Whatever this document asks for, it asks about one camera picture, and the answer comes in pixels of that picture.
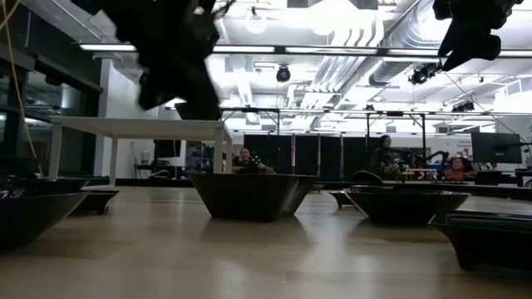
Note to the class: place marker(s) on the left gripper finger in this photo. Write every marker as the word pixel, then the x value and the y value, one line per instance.
pixel 158 89
pixel 199 85

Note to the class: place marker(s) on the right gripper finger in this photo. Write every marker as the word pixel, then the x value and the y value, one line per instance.
pixel 474 45

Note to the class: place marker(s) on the wavy square black plate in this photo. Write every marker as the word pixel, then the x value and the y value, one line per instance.
pixel 403 207
pixel 249 199
pixel 199 114

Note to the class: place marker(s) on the white perforated metal shelf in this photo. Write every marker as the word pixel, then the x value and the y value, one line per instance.
pixel 124 128

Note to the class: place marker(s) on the black screen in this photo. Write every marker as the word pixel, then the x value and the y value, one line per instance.
pixel 167 148

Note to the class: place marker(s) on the overhead LED light bar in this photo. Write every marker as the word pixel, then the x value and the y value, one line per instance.
pixel 249 49

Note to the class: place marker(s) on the black ceiling spotlights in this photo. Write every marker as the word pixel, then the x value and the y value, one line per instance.
pixel 420 75

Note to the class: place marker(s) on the person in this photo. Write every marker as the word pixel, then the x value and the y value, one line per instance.
pixel 245 155
pixel 384 160
pixel 460 166

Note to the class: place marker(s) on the black round ceiling speaker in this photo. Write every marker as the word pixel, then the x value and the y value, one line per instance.
pixel 283 74

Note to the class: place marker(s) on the black computer monitor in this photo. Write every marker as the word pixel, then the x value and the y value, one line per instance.
pixel 496 147

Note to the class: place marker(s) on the black partition panels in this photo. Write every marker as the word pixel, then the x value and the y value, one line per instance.
pixel 307 155

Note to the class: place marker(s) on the small potted plant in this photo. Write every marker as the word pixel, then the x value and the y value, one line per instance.
pixel 392 171

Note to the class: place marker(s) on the oval black plate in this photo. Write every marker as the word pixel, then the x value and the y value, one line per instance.
pixel 29 216

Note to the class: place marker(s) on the silver ventilation duct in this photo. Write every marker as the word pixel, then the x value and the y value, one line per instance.
pixel 388 72

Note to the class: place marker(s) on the background black rig frame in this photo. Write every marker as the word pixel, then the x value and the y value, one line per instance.
pixel 395 113

